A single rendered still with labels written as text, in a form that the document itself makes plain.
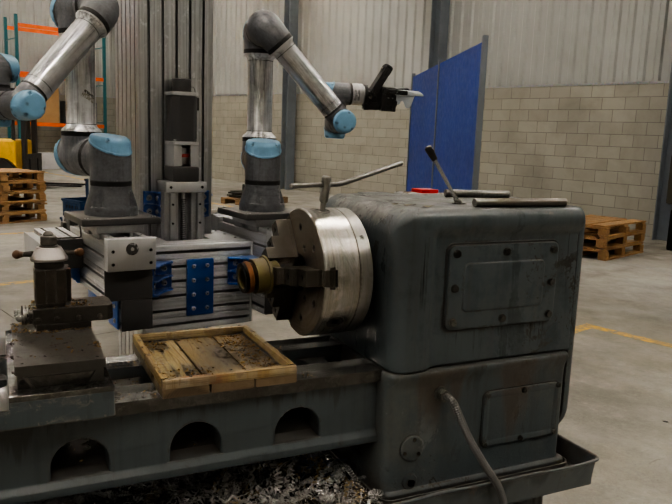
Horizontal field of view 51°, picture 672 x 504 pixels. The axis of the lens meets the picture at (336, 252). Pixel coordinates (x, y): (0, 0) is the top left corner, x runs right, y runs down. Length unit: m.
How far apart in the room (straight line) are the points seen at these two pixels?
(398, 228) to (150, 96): 1.04
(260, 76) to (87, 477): 1.42
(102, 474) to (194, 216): 1.00
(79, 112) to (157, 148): 0.27
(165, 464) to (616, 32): 11.77
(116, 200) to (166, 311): 0.38
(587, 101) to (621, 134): 0.85
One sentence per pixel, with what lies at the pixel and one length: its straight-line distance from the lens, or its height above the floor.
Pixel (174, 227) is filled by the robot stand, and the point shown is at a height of 1.11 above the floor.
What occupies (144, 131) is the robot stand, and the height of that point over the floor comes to 1.40.
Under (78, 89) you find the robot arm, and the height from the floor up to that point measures 1.52.
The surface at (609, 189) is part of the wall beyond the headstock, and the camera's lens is 12.57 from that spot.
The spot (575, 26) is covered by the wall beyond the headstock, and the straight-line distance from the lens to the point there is 13.17.
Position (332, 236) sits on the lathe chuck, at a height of 1.18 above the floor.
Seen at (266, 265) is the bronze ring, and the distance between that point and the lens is 1.66.
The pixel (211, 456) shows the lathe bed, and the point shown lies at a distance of 1.63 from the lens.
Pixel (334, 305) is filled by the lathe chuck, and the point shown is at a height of 1.03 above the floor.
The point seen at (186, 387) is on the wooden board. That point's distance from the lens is 1.52.
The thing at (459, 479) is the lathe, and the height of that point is 0.56.
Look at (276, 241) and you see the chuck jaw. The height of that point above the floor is 1.15.
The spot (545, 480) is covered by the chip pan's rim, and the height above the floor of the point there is 0.57.
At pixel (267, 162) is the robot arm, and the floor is 1.32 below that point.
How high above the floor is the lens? 1.42
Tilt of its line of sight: 9 degrees down
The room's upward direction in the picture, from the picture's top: 2 degrees clockwise
